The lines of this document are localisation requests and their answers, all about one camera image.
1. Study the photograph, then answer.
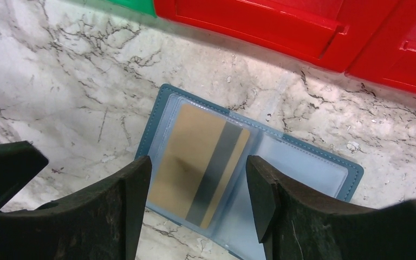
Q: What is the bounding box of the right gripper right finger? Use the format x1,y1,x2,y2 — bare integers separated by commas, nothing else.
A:
246,155,416,259

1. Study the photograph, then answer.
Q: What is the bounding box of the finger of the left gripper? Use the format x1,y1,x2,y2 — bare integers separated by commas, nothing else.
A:
0,141,49,209

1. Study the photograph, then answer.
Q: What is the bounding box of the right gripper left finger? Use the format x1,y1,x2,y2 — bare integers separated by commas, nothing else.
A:
0,156,152,259

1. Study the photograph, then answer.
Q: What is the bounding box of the blue leather card holder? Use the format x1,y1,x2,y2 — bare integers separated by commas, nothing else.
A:
136,84,363,259

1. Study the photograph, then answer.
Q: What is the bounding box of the middle red plastic bin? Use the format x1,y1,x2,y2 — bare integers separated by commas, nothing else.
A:
154,0,397,72

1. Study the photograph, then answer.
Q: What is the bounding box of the red plastic bin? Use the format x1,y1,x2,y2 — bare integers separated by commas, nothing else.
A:
154,0,397,72
346,1,416,94

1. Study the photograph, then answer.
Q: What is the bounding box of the right red plastic bin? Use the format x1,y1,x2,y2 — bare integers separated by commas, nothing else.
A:
346,1,416,94

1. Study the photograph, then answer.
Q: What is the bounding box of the green plastic bin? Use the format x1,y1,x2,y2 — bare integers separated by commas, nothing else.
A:
108,0,157,17

